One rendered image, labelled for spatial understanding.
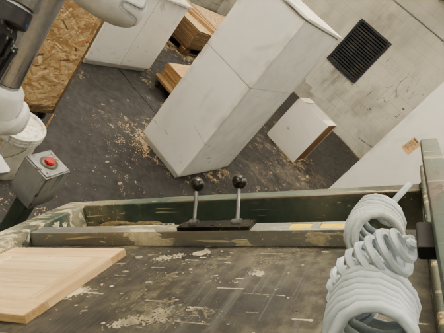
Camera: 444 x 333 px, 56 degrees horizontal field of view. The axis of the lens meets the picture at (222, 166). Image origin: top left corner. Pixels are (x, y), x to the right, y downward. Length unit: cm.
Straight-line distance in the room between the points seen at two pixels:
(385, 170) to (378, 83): 466
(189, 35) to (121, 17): 551
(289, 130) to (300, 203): 485
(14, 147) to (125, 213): 131
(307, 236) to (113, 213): 77
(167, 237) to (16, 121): 83
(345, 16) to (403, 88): 190
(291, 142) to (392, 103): 339
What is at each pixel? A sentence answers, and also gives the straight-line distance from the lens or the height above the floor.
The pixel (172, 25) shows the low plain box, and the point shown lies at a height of 68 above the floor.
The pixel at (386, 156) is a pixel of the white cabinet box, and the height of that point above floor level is 118.
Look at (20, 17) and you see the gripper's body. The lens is 91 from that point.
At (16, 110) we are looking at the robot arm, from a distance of 168.
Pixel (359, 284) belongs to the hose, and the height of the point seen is 183.
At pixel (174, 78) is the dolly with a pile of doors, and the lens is 493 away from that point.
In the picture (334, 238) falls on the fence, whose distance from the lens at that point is 93.
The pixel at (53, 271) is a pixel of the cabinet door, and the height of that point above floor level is 112.
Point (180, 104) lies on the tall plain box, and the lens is 365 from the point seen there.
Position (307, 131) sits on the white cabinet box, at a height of 46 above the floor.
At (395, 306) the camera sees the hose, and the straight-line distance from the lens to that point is 30.
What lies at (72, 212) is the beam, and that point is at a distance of 154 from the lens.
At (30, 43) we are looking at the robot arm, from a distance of 157.
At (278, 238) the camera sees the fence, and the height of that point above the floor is 151.
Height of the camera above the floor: 195
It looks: 26 degrees down
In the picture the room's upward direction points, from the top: 41 degrees clockwise
